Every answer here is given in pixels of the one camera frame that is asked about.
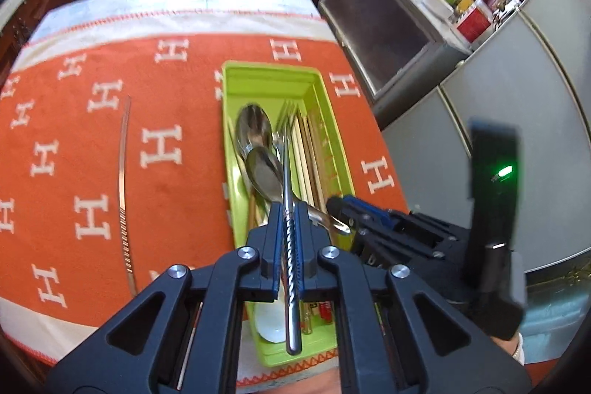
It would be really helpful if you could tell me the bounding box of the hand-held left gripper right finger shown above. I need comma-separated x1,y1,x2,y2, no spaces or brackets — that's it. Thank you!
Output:
295,201,532,394

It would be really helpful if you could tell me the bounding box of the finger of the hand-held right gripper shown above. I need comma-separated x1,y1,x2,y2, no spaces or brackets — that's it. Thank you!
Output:
344,195,459,243
325,197,444,280

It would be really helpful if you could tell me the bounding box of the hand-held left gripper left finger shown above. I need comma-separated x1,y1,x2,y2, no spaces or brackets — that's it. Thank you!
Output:
44,202,283,394

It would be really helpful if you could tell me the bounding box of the brown wooden chopstick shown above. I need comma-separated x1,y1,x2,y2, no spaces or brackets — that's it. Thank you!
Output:
313,114,335,328
308,112,333,328

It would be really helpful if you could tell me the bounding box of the white ceramic spoon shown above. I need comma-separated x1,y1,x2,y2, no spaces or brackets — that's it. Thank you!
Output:
255,283,289,343

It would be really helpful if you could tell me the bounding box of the stainless steel chopstick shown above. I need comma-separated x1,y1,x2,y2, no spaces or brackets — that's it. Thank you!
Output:
116,95,139,298
277,131,303,354

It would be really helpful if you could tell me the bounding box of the stainless steel soup spoon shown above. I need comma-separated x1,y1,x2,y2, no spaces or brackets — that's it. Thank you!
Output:
245,147,352,238

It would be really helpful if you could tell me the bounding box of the large stainless steel spoon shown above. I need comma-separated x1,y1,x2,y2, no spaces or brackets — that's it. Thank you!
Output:
235,103,275,159

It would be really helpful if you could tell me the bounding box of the green plastic utensil tray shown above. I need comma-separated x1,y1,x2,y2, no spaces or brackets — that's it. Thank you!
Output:
221,61,356,369

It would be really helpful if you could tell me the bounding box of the person's right forearm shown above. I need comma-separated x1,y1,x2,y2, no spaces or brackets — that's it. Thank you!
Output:
494,329,527,367

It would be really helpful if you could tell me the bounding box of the grey refrigerator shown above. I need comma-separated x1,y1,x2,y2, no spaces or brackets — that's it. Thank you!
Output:
374,0,591,284

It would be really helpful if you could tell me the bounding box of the red white box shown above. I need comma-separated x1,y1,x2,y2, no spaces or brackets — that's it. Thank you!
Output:
455,4,492,44

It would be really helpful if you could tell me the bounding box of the white bowl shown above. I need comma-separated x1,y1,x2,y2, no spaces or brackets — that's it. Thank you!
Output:
422,0,455,23

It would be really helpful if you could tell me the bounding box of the orange patterned blanket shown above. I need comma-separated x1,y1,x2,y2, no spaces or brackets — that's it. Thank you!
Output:
0,1,409,386

